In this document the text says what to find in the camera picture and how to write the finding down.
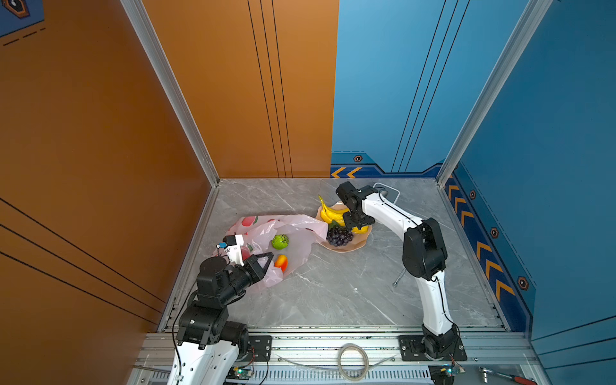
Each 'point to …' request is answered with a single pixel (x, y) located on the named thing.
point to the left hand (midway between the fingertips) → (275, 252)
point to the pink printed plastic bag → (289, 235)
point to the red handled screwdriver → (524, 380)
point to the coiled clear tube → (339, 365)
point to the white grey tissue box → (387, 192)
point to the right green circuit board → (442, 374)
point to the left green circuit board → (240, 372)
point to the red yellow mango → (281, 261)
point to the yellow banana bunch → (335, 214)
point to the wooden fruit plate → (357, 242)
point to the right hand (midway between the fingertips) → (358, 223)
